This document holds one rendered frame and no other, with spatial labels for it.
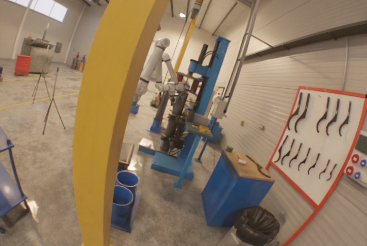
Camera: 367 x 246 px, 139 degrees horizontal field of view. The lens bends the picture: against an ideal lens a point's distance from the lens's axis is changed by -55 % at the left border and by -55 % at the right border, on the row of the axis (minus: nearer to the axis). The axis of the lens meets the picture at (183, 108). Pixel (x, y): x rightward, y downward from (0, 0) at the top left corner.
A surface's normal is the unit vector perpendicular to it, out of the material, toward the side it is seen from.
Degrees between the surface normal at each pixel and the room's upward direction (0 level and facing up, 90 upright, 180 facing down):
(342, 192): 90
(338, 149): 90
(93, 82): 90
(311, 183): 90
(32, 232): 0
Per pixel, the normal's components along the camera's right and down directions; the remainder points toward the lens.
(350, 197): -0.94, -0.32
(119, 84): 0.03, 0.18
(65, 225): 0.33, -0.93
